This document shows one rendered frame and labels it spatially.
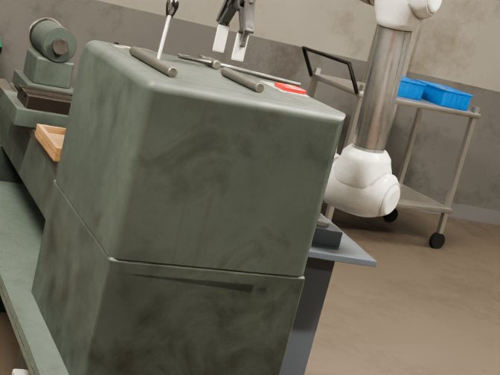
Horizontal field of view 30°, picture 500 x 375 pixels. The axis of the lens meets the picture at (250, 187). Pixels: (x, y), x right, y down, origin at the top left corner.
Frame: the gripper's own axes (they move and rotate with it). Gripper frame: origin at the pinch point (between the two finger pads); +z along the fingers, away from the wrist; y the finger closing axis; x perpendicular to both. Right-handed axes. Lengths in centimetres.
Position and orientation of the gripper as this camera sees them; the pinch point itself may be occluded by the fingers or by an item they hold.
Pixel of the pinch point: (228, 51)
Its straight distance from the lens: 242.9
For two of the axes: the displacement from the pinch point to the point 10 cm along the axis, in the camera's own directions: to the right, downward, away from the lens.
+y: -3.8, -2.9, 8.8
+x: -8.9, -1.3, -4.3
